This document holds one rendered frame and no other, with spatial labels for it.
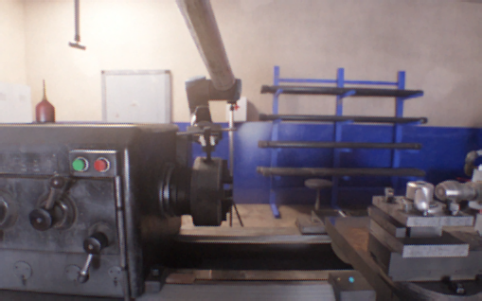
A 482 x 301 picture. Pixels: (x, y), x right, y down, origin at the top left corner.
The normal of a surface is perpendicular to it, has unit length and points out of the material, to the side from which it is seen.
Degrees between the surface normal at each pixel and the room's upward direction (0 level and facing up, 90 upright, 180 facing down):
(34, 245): 90
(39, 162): 90
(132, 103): 90
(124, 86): 90
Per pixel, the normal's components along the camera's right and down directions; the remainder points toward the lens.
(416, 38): 0.00, 0.11
